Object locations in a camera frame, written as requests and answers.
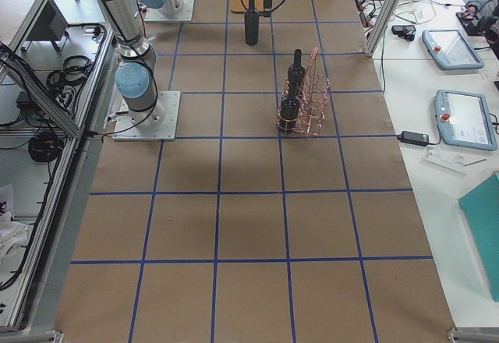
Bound dark wine bottle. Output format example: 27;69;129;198
278;83;300;132
287;48;306;87
244;0;260;46

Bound far teach pendant tablet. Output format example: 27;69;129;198
422;30;484;70

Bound teach pendant tablet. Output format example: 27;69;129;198
434;90;497;151
422;30;484;70

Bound black power adapter brick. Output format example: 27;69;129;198
397;131;430;147

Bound near teach pendant tablet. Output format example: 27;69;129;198
434;90;497;151

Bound clear acrylic holder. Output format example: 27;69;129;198
422;147;467;176

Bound teal box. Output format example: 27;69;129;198
458;173;498;302

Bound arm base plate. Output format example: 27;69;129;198
145;0;195;23
112;91;181;141

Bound copper wire bottle basket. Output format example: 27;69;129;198
276;47;330;137

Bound aluminium frame post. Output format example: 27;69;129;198
364;0;399;58

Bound coiled black cables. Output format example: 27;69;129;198
27;130;63;164

